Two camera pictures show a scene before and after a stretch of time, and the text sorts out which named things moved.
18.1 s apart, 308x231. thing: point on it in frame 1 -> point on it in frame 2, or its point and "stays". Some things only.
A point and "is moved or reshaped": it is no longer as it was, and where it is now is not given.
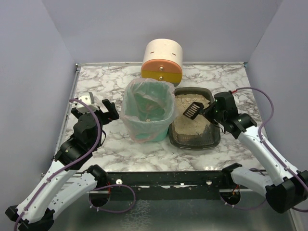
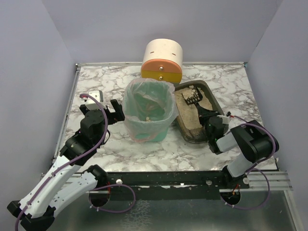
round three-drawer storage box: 162,60 stays
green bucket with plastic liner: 148,106 stays
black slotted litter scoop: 193,110 -> 193,96
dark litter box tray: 199,133 is moved or reshaped
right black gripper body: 210,113 -> 207,115
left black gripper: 101,115 -> 111,115
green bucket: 147,108 stays
